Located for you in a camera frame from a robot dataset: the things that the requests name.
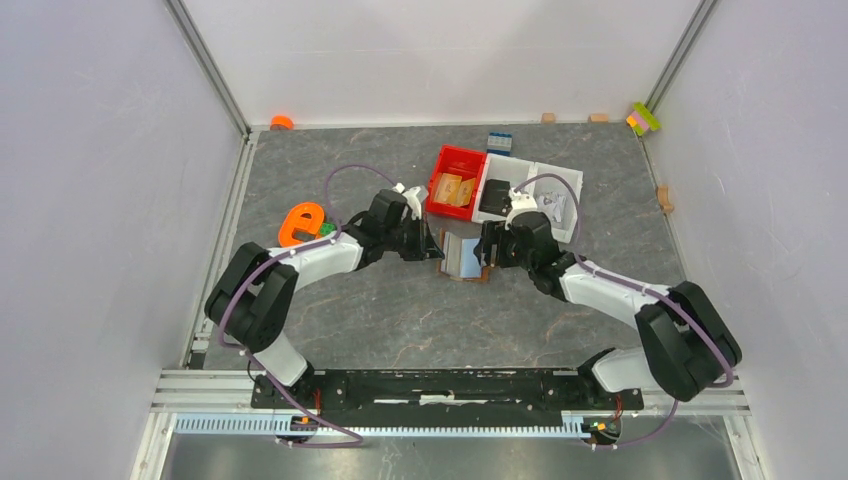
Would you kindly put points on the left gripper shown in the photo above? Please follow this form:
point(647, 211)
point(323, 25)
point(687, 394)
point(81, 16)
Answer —
point(419, 251)

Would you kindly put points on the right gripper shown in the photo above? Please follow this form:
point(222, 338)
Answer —
point(494, 232)

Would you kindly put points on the brown leather card holder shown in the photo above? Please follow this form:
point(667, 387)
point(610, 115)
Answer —
point(460, 262)

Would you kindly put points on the red plastic bin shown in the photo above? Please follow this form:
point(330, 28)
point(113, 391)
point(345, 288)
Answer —
point(459, 161)

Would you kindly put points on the white divided plastic bin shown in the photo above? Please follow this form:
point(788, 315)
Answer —
point(516, 171)

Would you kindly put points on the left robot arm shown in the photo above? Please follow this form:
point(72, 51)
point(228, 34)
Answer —
point(251, 300)

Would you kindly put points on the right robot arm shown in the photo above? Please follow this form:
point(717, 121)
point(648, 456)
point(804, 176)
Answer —
point(685, 347)

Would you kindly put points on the gold card in red bin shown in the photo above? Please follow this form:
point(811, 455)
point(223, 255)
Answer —
point(446, 188)

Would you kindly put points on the black wallet in bin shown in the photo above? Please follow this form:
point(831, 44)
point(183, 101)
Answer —
point(495, 198)

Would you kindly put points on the blue toy brick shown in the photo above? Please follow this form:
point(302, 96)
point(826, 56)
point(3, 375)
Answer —
point(499, 143)

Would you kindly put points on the green toy brick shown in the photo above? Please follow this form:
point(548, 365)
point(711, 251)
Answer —
point(326, 229)

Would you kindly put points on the orange letter e toy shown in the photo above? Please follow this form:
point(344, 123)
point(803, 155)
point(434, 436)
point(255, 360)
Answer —
point(301, 224)

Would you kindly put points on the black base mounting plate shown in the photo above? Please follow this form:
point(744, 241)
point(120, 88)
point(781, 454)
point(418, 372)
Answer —
point(522, 397)

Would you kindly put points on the wooden arch block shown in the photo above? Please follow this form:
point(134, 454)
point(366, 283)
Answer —
point(664, 199)

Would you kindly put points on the orange tape roll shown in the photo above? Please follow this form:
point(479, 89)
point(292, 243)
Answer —
point(281, 122)

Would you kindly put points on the multicolour toy brick stack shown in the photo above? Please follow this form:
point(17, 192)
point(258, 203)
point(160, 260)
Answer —
point(641, 120)

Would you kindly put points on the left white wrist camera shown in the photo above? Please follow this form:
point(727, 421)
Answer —
point(415, 199)

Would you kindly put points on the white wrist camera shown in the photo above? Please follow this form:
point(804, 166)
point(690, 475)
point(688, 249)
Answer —
point(415, 199)
point(520, 202)

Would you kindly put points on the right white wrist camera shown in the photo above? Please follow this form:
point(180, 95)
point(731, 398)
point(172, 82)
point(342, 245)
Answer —
point(520, 202)

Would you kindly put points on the aluminium frame rail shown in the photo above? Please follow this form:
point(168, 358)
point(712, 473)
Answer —
point(231, 402)

